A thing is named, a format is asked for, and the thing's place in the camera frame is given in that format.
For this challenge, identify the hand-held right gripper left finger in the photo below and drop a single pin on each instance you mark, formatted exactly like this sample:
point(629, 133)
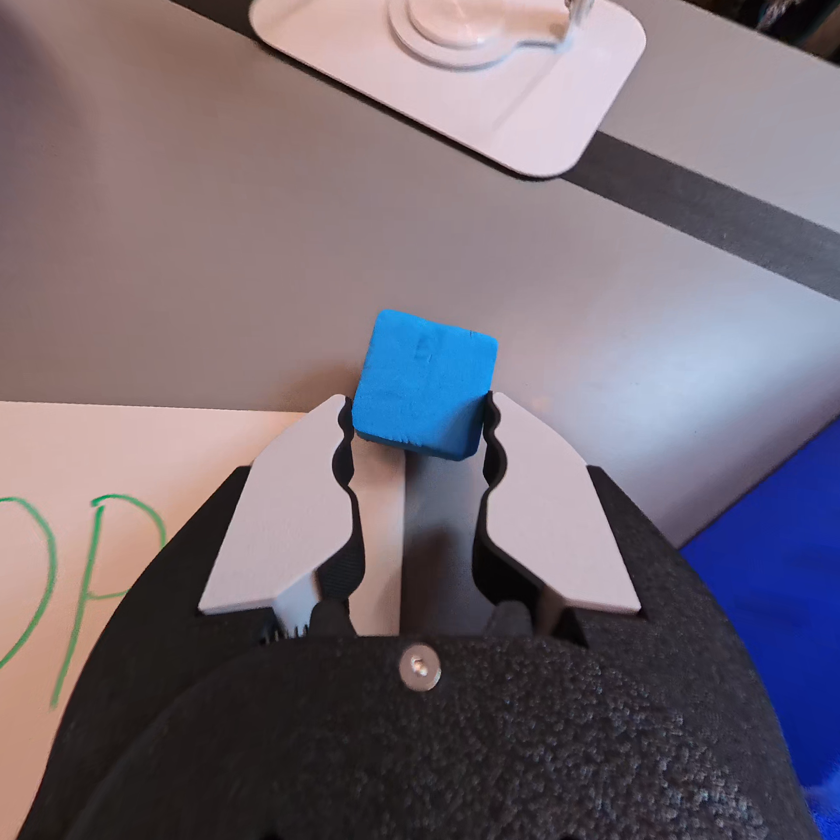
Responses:
point(282, 525)

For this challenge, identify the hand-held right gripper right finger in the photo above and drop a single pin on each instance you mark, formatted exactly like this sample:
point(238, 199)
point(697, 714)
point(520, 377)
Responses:
point(558, 525)

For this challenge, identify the white whiteboard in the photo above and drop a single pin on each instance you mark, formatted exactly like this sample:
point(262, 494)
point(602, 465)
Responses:
point(118, 460)

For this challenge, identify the blue whiteboard eraser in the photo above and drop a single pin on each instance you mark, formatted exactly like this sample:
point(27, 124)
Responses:
point(423, 383)

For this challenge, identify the blue plastic bin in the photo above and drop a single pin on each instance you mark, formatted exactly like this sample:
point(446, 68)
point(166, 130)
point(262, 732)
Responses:
point(775, 617)

